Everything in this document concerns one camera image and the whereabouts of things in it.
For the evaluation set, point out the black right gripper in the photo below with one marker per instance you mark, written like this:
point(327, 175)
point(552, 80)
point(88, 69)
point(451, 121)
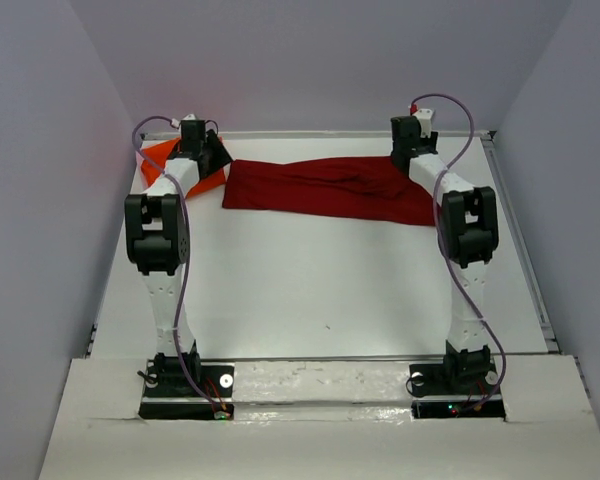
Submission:
point(433, 141)

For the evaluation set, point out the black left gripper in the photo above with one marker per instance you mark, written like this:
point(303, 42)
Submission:
point(222, 157)

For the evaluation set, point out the dark red t shirt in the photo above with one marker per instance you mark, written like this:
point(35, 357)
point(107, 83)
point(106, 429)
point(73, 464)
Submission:
point(364, 188)

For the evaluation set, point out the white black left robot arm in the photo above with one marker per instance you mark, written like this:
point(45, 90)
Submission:
point(157, 234)

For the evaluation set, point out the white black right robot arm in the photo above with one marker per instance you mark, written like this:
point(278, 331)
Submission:
point(465, 218)

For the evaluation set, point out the orange t shirt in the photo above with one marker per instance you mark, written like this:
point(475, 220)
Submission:
point(158, 152)

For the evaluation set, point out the white front panel board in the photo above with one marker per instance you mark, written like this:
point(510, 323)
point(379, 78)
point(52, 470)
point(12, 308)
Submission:
point(325, 420)

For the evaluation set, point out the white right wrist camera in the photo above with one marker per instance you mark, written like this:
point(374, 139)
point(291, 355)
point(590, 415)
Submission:
point(425, 117)

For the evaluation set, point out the white table edge rail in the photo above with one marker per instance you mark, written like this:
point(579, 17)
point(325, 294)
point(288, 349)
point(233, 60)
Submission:
point(305, 134)

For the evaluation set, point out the right side aluminium rail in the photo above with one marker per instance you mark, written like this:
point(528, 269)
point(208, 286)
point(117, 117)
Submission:
point(489, 147)

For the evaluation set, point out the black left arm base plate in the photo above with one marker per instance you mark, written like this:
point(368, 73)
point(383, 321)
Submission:
point(174, 398)

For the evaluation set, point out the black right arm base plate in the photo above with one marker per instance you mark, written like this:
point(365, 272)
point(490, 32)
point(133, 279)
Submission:
point(433, 397)

